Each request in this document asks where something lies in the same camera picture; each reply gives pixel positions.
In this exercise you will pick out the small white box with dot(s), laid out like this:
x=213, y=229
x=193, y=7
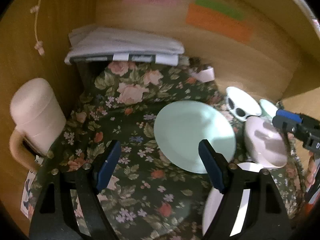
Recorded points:
x=205, y=75

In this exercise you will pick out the person's right hand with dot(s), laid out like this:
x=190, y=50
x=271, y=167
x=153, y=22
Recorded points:
x=311, y=171

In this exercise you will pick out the mint green plate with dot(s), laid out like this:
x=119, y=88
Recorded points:
x=181, y=125

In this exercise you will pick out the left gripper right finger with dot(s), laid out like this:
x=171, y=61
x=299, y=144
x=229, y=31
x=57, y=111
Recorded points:
x=266, y=216

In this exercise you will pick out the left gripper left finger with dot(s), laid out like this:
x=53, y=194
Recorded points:
x=68, y=206

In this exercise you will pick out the pink mug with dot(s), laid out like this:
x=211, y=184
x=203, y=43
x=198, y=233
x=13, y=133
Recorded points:
x=39, y=121

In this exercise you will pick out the white plate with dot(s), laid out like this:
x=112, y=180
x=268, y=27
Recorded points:
x=239, y=205

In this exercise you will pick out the pink bowl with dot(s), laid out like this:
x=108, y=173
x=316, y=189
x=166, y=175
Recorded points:
x=264, y=143

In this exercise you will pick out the white panda bowl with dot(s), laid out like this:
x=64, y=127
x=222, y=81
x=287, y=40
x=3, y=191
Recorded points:
x=241, y=104

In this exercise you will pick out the floral green tablecloth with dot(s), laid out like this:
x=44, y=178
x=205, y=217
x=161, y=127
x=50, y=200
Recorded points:
x=148, y=197

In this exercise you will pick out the stack of white papers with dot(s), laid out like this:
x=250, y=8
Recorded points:
x=97, y=41

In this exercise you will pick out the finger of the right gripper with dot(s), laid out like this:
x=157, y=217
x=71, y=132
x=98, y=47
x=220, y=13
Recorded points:
x=286, y=121

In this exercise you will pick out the green sticky note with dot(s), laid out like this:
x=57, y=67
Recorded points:
x=222, y=8

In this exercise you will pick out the orange sticky note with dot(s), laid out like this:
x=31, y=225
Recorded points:
x=217, y=22

